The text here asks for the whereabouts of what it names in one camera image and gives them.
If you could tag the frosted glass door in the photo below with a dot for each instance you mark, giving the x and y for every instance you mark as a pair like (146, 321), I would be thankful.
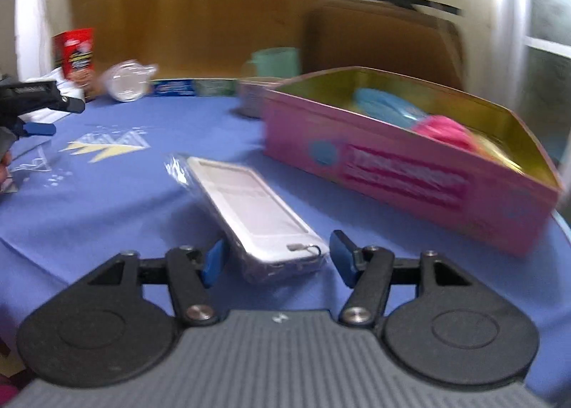
(544, 33)

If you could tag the pink tin box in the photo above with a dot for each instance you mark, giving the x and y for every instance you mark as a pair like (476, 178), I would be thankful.
(401, 176)

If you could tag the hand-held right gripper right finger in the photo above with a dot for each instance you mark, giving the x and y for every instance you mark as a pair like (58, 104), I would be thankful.
(342, 252)

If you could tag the white phone case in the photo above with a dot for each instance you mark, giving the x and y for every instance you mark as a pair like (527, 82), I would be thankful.
(254, 207)

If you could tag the mint green cup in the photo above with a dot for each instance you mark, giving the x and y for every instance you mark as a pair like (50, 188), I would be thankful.
(276, 62)

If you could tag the light blue cloth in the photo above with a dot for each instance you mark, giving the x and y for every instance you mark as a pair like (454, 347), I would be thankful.
(388, 105)

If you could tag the brown chair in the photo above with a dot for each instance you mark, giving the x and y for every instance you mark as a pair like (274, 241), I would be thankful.
(383, 38)

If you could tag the clear plastic cup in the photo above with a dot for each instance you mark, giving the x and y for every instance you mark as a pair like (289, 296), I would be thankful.
(127, 80)

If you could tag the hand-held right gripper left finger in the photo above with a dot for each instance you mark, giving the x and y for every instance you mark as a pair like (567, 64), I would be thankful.
(214, 261)

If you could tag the wood pattern wall panel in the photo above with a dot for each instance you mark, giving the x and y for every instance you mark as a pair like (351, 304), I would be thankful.
(196, 6)

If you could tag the blue toothpaste box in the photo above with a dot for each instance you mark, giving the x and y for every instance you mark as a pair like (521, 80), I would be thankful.
(187, 87)

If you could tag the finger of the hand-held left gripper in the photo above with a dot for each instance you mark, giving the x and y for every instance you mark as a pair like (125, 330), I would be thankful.
(38, 128)
(71, 104)

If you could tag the red snack box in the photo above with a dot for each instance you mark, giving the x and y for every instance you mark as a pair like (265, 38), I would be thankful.
(76, 56)

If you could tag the small pink bowl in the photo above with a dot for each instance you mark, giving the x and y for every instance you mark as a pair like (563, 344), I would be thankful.
(252, 98)

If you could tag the pink soft toy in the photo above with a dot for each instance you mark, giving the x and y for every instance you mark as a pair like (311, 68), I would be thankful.
(441, 131)

